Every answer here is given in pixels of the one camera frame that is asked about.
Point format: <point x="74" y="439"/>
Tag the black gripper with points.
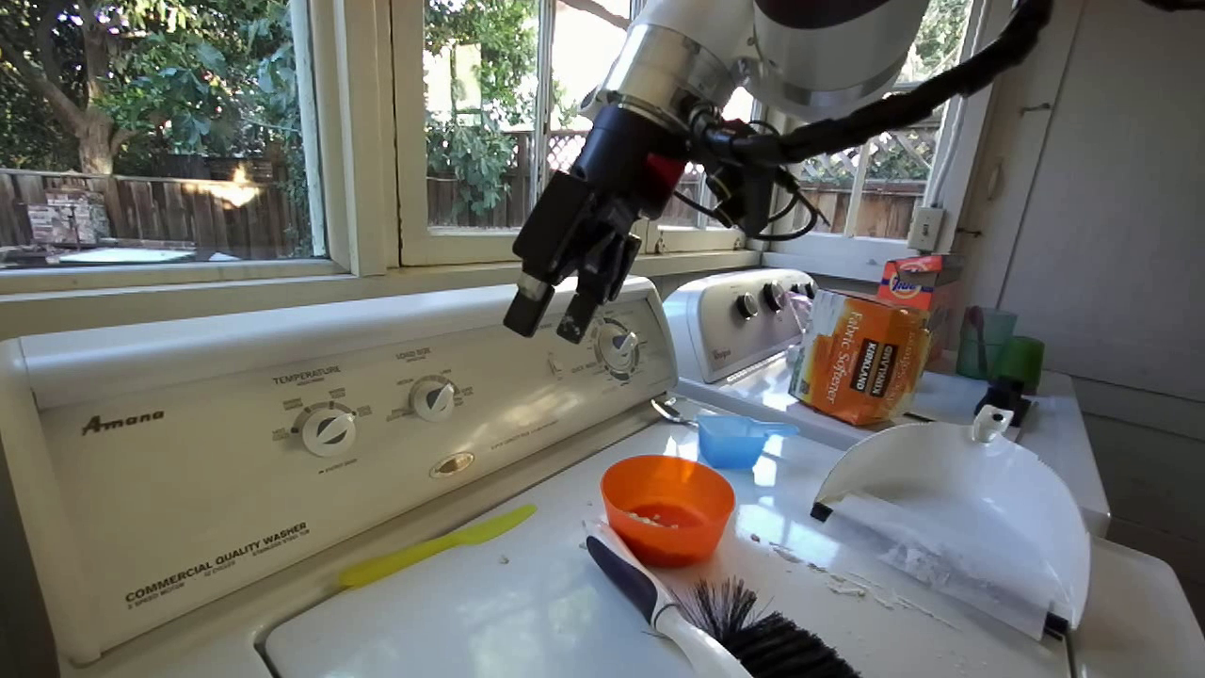
<point x="625" y="172"/>

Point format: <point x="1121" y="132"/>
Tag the white load size knob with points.
<point x="436" y="400"/>

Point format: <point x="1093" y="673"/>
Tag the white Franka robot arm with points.
<point x="815" y="52"/>

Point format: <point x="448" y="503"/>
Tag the large white timer knob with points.
<point x="618" y="357"/>

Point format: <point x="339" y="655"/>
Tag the white temperature knob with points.
<point x="324" y="430"/>

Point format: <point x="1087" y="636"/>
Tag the white Amana washing machine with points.
<point x="529" y="604"/>

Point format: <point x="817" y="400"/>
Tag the white dryer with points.
<point x="711" y="328"/>

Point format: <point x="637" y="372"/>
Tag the blue measuring cup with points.
<point x="733" y="439"/>

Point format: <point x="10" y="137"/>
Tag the orange plastic bowl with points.
<point x="663" y="510"/>

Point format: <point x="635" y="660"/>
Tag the orange detergent box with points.
<point x="869" y="361"/>

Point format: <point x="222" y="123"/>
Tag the yellow-green plastic spatula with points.
<point x="426" y="549"/>

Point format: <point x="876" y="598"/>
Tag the teal plastic container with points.
<point x="975" y="342"/>

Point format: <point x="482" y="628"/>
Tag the wooden garden fence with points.
<point x="163" y="214"/>

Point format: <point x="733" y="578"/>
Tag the green plastic cup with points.
<point x="1022" y="363"/>

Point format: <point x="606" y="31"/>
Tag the white dustpan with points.
<point x="967" y="513"/>

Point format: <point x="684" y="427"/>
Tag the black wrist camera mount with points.
<point x="748" y="175"/>

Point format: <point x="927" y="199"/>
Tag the white wall outlet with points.
<point x="927" y="226"/>

